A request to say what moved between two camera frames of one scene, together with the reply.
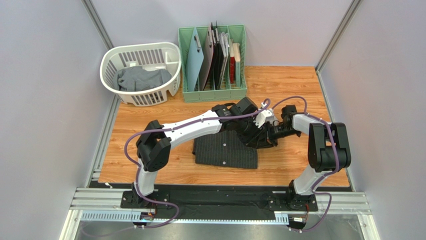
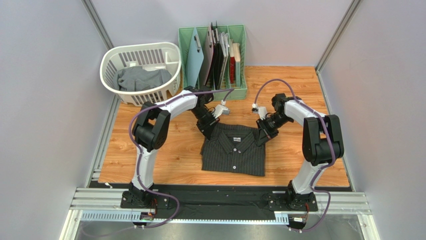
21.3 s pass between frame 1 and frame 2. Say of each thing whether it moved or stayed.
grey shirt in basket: stayed
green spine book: stayed
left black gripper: moved
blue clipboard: stayed
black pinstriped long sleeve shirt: moved
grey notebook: stayed
